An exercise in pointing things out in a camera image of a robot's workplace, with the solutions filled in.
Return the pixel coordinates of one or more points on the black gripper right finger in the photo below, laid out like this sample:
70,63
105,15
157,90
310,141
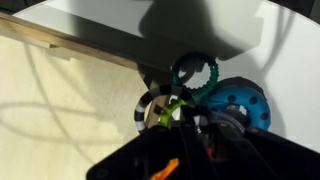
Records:
207,117

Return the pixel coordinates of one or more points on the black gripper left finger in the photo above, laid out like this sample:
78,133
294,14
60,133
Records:
189,117

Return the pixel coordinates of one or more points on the light wooden slatted tray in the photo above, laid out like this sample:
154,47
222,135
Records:
66,100

